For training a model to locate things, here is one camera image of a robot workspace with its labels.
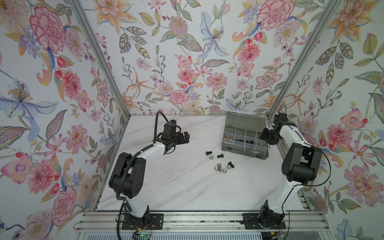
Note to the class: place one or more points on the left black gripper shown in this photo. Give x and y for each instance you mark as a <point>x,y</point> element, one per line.
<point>181,140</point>

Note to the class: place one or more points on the aluminium front rail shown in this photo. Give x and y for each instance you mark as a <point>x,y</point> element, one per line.
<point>216,221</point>

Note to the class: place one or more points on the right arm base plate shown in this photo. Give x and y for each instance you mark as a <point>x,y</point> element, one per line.
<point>253,221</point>

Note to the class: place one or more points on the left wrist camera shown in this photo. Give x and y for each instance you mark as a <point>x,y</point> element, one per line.
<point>170,128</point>

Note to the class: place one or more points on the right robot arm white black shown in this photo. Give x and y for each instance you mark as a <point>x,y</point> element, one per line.
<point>300,166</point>

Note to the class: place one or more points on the grey plastic organizer box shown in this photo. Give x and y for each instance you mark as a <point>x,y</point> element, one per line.
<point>245,127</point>

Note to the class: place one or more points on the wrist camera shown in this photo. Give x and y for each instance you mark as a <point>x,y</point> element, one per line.
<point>280,117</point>
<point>170,128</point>

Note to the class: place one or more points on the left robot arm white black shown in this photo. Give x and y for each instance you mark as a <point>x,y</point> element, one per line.
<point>127,178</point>

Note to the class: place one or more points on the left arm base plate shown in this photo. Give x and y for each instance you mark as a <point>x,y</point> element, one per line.
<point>148,222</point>

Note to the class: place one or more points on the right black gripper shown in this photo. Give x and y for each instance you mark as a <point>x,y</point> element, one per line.
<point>263,135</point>

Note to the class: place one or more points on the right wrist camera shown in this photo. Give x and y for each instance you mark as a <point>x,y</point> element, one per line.
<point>280,117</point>

